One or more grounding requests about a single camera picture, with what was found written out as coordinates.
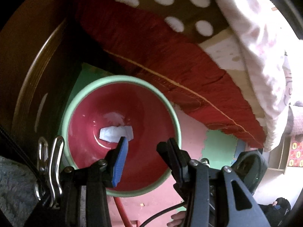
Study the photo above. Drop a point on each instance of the white paper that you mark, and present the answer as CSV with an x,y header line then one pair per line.
x,y
111,133

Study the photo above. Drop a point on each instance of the beige mattress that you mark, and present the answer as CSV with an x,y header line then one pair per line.
x,y
227,49

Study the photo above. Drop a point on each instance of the black bundle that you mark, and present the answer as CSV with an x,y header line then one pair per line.
x,y
281,209

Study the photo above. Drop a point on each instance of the person's right hand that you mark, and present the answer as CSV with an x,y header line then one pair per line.
x,y
177,220

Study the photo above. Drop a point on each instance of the red yellow patterned box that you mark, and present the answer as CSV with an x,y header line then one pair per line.
x,y
296,153

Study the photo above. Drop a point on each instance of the dark wooden nightstand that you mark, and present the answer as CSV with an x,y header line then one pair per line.
x,y
28,75

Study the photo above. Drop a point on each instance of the pink printed quilt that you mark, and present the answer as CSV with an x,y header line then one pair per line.
x,y
255,40

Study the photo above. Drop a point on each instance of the person's grey fleece garment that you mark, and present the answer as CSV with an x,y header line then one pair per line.
x,y
14,189

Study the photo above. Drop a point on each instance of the red bin with green rim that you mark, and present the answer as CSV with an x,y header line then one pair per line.
x,y
142,123

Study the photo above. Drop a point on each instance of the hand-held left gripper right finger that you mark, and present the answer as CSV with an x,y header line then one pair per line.
x,y
175,158

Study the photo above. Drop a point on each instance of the red bed skirt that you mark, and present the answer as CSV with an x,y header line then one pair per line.
x,y
153,52

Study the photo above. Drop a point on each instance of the metal spring clip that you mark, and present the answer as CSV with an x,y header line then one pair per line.
x,y
56,165

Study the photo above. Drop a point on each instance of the low wooden shelf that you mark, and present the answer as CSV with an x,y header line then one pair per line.
x,y
279,156

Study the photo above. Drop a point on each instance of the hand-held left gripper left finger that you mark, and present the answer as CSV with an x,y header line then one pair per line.
x,y
120,160

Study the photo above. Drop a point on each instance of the brown polka dot sheet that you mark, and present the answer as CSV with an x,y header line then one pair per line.
x,y
182,9

